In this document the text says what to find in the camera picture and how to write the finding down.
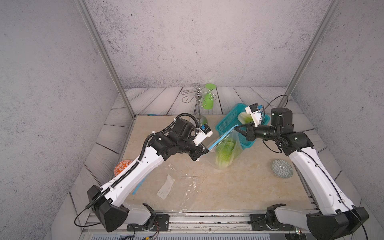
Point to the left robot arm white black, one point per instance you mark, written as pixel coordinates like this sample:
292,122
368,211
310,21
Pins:
107,201

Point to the aluminium corner post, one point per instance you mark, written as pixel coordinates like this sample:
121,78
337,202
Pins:
92,28
319,33

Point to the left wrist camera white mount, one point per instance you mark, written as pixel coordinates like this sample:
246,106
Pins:
203,132

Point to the silver metal cup stand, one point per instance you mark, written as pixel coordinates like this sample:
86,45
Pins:
196,94

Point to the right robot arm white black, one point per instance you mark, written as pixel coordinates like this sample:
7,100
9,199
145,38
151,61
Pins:
337,216

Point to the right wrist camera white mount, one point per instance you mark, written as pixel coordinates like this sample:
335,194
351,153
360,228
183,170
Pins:
256,112

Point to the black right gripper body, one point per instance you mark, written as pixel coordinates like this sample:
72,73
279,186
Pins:
263,132

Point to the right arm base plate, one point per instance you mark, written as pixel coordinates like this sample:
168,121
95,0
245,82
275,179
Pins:
261,222

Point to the clear zipper bag blue seal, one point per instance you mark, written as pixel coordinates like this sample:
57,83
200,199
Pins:
180,184

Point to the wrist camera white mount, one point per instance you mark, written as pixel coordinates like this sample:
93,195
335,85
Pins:
203,132
256,112

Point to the orange patterned bowl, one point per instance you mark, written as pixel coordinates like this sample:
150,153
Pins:
121,166

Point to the teal plastic basket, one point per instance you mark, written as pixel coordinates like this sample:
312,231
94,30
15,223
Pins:
226,127

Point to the aluminium rail frame front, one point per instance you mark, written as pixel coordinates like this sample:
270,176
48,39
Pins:
201,226

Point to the chinese cabbage dark green leafy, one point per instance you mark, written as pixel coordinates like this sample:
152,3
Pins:
225,153

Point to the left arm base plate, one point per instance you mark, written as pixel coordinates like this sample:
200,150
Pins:
157,223

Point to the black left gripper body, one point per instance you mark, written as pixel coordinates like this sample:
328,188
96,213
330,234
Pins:
187,146

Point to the chinese cabbage right in basket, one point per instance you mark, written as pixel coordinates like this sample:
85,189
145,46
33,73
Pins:
245,118

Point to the right aluminium corner post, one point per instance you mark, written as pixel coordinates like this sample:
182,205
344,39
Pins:
319,33

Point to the green plastic cup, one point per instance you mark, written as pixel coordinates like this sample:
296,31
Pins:
209,97

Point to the left aluminium corner post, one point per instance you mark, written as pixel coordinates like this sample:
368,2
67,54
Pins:
92,28

